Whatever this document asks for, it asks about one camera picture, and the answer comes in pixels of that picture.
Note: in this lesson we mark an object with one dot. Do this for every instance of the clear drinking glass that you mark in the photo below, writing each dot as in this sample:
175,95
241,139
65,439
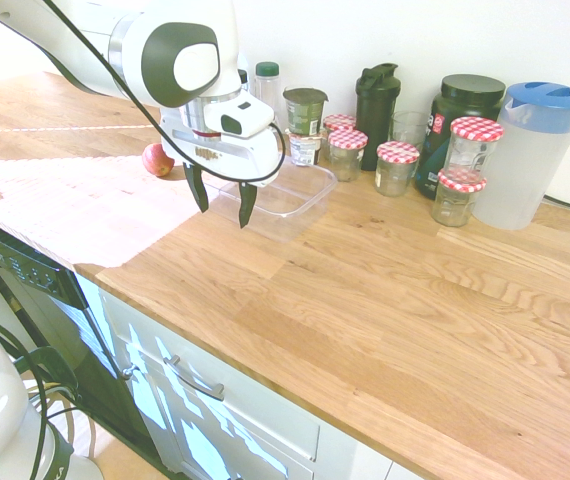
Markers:
409,128

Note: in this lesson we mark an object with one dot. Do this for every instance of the green yogurt cup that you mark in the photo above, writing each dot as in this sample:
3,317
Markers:
304,112

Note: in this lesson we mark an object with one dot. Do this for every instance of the black protein powder tub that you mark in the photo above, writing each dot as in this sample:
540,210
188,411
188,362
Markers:
445,135

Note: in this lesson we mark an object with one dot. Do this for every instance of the black shaker bottle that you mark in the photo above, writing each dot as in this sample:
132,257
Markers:
376,117

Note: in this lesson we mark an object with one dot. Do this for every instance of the blue-lidded plastic pitcher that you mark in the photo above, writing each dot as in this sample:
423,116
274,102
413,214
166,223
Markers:
530,155

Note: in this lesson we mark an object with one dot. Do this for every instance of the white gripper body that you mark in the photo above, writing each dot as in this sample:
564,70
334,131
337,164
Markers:
225,156

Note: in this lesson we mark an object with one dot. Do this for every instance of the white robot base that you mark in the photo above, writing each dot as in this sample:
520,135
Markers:
5,415

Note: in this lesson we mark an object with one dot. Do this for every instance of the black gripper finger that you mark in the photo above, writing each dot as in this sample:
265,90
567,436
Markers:
198,187
245,204

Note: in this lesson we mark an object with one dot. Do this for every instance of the white yogurt cup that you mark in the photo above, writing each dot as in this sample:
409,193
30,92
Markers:
305,149

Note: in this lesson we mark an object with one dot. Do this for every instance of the white cabinet drawer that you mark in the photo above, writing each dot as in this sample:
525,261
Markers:
205,370

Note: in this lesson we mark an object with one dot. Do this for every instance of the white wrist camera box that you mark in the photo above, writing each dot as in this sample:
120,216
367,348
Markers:
241,116

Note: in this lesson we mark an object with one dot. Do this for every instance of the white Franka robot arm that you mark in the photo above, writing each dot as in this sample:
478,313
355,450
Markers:
130,45

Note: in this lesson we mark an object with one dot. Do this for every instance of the clear plastic container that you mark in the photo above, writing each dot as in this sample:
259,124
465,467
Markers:
285,200

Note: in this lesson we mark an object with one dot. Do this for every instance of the checkered-lid glass jar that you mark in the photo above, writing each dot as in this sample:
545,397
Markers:
347,155
397,168
473,148
456,199
337,123

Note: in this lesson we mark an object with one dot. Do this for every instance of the green-capped clear bottle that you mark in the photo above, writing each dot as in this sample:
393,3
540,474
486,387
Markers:
266,87

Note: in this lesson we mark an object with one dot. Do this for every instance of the black dishwasher panel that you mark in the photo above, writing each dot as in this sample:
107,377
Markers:
40,280

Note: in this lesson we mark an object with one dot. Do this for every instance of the red apple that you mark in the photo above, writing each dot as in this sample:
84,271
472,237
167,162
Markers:
157,159

